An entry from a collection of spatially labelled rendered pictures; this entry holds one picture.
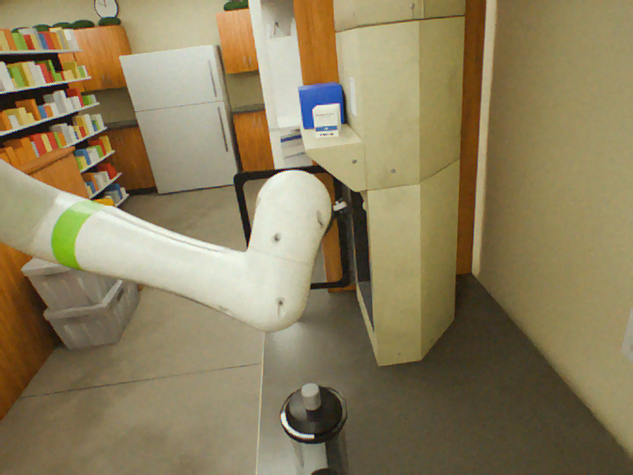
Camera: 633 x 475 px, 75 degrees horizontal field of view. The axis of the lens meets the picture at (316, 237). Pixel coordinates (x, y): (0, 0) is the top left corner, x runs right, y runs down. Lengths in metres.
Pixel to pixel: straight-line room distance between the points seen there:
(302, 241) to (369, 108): 0.35
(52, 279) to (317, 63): 2.31
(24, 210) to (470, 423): 0.91
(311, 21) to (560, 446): 1.09
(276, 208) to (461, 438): 0.63
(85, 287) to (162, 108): 3.41
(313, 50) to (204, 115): 4.71
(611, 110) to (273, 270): 0.67
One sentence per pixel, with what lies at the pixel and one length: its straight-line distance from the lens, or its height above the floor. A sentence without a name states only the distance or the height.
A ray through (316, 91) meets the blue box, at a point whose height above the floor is 1.59.
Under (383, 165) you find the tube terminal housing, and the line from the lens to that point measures 0.85.
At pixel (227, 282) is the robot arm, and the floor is 1.41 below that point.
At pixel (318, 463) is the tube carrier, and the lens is 0.74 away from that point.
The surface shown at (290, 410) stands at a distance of 0.71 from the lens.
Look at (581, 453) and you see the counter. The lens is 1.02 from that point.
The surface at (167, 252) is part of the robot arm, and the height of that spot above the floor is 1.44.
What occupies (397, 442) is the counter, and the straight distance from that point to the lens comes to 0.96.
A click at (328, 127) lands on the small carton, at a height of 1.53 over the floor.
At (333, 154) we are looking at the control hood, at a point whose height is 1.49.
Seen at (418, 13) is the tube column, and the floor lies 1.72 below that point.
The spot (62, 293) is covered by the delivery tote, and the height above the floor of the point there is 0.45.
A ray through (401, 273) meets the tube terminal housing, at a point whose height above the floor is 1.20.
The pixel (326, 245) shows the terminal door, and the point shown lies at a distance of 1.25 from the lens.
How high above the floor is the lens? 1.70
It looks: 25 degrees down
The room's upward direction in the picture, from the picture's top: 7 degrees counter-clockwise
